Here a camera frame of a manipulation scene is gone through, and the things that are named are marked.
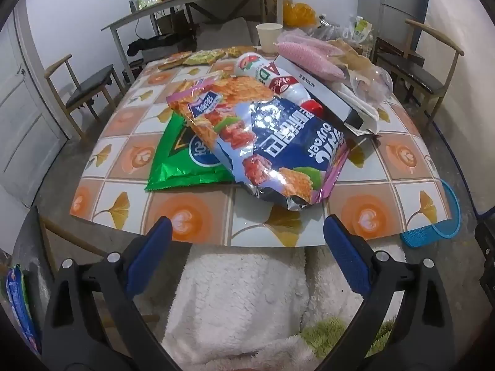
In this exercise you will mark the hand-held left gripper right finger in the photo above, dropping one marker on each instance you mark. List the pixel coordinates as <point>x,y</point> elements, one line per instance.
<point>340,247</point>

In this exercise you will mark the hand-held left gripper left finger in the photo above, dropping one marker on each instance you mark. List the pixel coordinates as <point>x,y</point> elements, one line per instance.
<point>154,251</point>

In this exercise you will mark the green and red chip bag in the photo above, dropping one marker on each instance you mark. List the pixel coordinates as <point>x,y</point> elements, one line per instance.
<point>174,162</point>

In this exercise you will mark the pink orange snack bag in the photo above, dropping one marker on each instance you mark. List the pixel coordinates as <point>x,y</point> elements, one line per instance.
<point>251,131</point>

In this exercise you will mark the blue plastic basket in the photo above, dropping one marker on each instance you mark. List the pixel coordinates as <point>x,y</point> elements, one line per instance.
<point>425,235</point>

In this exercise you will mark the green fluffy cloth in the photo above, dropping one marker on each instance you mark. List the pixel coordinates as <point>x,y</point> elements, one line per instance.
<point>328,332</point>

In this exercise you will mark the white fluffy robe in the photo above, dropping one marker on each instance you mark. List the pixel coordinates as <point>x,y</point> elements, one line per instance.
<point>239,297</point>

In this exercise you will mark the white paper tissue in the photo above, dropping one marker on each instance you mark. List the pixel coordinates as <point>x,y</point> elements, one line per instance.
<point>367,114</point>

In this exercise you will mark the blue snack packet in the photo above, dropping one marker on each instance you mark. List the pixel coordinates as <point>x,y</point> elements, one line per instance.
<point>19,309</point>

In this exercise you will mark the clear plastic bag with bread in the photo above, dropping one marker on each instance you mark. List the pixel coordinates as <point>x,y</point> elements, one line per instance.
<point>367,77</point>

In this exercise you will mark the wooden chair dark seat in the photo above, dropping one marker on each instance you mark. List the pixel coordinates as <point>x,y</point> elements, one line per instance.
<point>89,85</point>
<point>417,69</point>

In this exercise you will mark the grey panelled door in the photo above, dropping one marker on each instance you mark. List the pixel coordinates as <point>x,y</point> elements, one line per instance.
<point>23,123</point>

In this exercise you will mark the white drink bottle red cap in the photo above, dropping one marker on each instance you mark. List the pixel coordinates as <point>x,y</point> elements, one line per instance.
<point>267,75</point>

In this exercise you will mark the pink knobbly roll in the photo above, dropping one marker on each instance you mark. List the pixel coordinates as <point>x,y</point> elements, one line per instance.
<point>309,62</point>
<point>309,42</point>

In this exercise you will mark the orange small snack packet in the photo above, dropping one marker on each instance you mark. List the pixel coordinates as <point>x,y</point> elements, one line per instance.
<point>174,61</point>

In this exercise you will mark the yellow green small snack packet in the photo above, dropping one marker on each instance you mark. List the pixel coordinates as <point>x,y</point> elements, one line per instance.
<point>203,57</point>

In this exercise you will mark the black cloth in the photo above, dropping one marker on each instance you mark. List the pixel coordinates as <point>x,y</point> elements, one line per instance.
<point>154,44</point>

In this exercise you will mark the golden brown small snack packet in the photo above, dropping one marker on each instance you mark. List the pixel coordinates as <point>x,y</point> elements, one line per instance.
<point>239,52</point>

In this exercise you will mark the white green printed bag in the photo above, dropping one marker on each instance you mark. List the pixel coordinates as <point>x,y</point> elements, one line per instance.
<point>361,29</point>

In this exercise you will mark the white paper cup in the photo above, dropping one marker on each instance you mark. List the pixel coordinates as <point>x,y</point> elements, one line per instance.
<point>269,38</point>

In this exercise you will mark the orange plastic bag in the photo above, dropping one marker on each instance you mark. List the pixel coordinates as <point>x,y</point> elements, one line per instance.
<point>299,13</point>

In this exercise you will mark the white refrigerator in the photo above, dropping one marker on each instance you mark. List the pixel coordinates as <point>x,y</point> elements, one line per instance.
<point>402,7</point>

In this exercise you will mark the long grey side table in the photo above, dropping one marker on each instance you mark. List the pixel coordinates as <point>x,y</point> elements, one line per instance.
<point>193,2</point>

